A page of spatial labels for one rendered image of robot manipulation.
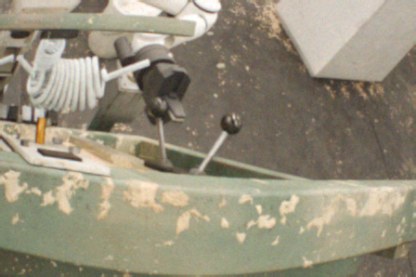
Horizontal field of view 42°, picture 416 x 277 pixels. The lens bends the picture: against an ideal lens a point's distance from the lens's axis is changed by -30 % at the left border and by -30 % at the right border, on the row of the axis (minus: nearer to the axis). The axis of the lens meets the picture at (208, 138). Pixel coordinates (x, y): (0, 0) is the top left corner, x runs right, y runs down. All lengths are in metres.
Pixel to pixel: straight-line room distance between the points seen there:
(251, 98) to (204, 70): 0.27
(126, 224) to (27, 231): 0.13
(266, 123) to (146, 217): 2.94
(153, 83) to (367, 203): 0.69
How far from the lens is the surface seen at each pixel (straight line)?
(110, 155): 1.53
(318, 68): 3.91
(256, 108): 3.57
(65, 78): 0.71
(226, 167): 1.57
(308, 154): 3.63
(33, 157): 0.59
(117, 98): 2.01
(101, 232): 0.61
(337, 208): 0.76
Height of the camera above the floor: 2.40
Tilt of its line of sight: 47 degrees down
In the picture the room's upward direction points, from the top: 45 degrees clockwise
